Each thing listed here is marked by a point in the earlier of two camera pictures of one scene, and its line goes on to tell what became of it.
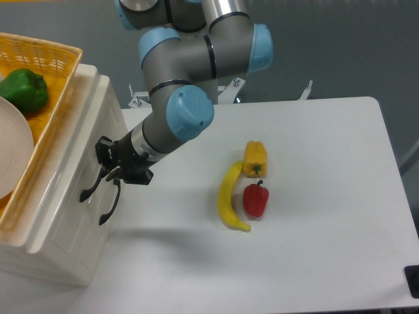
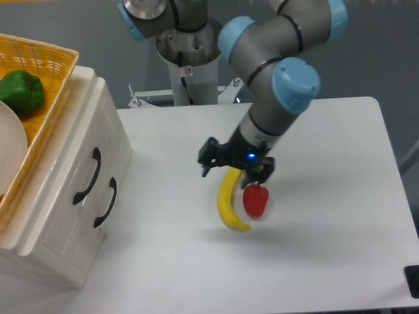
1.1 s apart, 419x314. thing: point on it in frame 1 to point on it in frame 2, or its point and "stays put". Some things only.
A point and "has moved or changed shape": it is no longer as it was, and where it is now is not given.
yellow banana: [225, 198] stays put
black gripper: [133, 168] to [240, 153]
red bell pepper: [255, 199] stays put
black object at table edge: [412, 275] stays put
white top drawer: [82, 208] has moved or changed shape
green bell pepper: [25, 88] stays put
